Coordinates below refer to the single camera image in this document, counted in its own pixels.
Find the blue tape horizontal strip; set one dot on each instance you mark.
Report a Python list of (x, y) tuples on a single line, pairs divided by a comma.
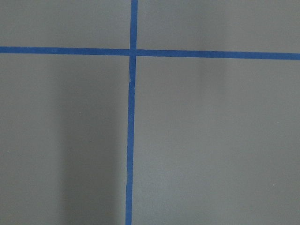
[(151, 53)]

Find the blue tape long vertical strip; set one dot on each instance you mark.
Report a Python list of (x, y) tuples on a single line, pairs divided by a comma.
[(131, 110)]

